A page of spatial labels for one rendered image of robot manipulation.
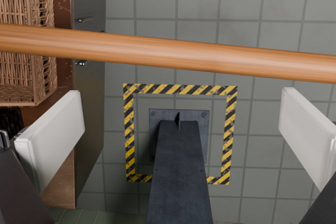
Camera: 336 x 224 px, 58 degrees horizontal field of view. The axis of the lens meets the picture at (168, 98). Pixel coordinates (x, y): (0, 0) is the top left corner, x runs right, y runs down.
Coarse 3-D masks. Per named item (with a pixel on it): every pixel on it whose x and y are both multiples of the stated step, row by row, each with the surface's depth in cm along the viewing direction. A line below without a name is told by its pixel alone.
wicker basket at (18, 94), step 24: (0, 0) 89; (24, 0) 89; (48, 0) 86; (24, 24) 91; (48, 24) 87; (0, 72) 96; (24, 72) 96; (48, 72) 90; (0, 96) 86; (24, 96) 88; (48, 96) 91
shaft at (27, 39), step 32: (0, 32) 30; (32, 32) 30; (64, 32) 30; (96, 32) 31; (160, 64) 31; (192, 64) 30; (224, 64) 30; (256, 64) 30; (288, 64) 30; (320, 64) 30
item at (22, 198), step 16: (0, 144) 13; (0, 160) 12; (16, 160) 12; (0, 176) 11; (16, 176) 11; (0, 192) 10; (16, 192) 10; (32, 192) 10; (0, 208) 9; (16, 208) 9; (32, 208) 9
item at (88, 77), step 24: (72, 0) 90; (96, 0) 119; (72, 24) 92; (96, 24) 122; (72, 72) 96; (96, 72) 129; (96, 96) 133; (24, 120) 102; (96, 120) 137; (96, 144) 141; (72, 168) 107; (48, 192) 111; (72, 192) 110
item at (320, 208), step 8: (328, 184) 10; (320, 192) 10; (328, 192) 10; (320, 200) 9; (328, 200) 9; (312, 208) 9; (320, 208) 9; (328, 208) 9; (304, 216) 9; (312, 216) 9; (320, 216) 9; (328, 216) 9
